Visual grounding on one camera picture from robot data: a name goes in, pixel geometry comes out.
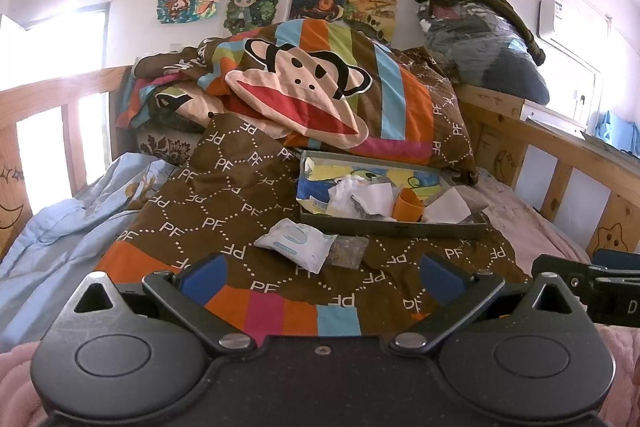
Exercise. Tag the pink bed sheet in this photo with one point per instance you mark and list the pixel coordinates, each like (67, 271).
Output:
(524, 228)

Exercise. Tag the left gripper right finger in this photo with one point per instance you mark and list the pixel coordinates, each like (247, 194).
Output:
(461, 296)

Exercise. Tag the grey cloth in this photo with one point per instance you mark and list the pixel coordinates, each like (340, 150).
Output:
(376, 201)

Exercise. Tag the clear bag brown contents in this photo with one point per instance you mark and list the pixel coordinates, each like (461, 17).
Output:
(347, 251)

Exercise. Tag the white square cloth pad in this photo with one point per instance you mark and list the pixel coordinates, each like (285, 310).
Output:
(449, 209)

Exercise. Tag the orange fabric cup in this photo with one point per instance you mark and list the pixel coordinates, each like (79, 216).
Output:
(408, 207)

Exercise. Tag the grey plastic wrapped bundle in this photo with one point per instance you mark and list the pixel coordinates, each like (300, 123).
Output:
(479, 47)

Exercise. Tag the monkey face striped pillow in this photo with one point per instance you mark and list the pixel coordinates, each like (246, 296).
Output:
(326, 83)

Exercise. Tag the yellow landscape poster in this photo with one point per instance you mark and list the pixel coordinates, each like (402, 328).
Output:
(374, 18)

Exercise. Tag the wet wipes packet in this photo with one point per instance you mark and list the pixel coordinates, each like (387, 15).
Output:
(306, 246)

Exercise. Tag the blond boy anime poster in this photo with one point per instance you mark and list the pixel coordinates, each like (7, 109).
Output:
(245, 15)

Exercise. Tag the brown patterned duvet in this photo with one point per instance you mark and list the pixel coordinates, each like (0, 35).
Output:
(241, 179)

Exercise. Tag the grey tray with drawing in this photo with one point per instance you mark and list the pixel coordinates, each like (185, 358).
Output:
(318, 172)

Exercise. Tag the light blue blanket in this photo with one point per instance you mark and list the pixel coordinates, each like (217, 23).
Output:
(64, 242)

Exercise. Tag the dark orange swirl poster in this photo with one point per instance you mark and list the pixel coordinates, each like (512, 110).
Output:
(328, 10)

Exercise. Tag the floral dark pillow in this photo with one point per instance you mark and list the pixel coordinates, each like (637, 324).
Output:
(173, 146)

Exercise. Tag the white printed baby cloth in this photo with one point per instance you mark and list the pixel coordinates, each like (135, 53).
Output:
(341, 204)

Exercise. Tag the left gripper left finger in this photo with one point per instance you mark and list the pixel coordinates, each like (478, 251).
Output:
(184, 297)

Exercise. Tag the wooden bed rail left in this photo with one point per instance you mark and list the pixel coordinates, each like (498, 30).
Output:
(57, 136)

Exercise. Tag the white wall air conditioner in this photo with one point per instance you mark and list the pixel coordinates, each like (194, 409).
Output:
(572, 29)

